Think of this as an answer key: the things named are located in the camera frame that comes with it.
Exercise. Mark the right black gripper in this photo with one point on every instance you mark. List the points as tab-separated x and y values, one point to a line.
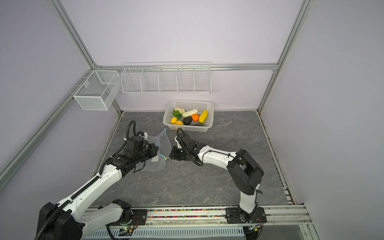
175	155

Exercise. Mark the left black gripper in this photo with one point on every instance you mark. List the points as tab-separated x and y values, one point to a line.
153	152

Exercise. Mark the clear zip top bag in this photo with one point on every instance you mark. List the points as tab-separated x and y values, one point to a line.
158	162

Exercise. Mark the orange fruit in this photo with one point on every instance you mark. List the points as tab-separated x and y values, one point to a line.
195	117

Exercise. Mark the white plastic basket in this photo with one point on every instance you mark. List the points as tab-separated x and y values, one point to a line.
190	105

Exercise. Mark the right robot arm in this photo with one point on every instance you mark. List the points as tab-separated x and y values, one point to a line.
245	172

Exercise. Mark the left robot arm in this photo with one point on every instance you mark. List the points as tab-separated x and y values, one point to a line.
66	220

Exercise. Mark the green leafy vegetable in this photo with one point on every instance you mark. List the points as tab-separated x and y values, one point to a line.
177	113

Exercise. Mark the white radish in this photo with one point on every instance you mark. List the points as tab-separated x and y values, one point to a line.
189	113

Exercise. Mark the white vent grille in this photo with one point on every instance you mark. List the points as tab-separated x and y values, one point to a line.
177	233

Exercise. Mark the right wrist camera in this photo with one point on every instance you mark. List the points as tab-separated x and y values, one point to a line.
178	143

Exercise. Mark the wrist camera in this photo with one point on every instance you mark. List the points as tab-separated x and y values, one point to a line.
178	143
143	134

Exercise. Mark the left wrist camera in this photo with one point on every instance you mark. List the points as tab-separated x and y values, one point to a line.
143	134

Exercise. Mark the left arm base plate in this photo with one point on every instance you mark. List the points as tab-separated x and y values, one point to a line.
135	217

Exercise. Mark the white mesh wall box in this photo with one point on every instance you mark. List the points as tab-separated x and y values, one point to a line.
99	90

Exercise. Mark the white wire wall rack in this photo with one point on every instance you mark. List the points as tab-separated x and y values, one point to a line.
167	78

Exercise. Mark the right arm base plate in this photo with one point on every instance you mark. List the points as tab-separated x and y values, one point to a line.
236	215

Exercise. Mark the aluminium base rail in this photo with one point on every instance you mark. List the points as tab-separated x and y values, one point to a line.
175	217

